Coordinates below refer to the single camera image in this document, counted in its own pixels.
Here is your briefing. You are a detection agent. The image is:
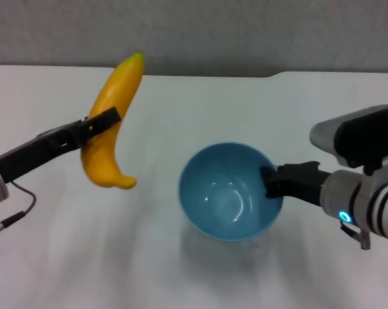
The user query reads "grey cable connector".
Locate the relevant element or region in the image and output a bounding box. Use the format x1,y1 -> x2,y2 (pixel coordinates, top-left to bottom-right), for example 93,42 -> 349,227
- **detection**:
340,221 -> 371,250

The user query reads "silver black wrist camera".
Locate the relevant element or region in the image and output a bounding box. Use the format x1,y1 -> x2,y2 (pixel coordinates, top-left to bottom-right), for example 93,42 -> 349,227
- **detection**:
309,104 -> 388,176

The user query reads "yellow plastic banana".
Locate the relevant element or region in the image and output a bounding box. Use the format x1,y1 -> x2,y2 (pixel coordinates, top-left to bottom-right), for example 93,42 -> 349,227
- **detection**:
80,51 -> 146,190

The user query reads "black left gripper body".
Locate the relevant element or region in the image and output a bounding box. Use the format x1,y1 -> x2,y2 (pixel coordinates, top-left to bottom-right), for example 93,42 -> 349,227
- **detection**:
0,118 -> 86,185

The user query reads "black cable with silver plug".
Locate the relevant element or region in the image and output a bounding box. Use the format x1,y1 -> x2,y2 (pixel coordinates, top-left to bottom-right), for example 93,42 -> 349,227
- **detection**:
0,180 -> 37,245

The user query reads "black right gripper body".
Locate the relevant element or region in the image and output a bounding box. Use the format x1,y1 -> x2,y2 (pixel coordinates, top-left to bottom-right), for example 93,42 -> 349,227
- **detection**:
277,160 -> 331,207

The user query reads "blue plastic bowl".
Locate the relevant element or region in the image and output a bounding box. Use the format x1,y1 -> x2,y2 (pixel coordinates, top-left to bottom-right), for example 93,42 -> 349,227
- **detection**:
178,142 -> 284,243

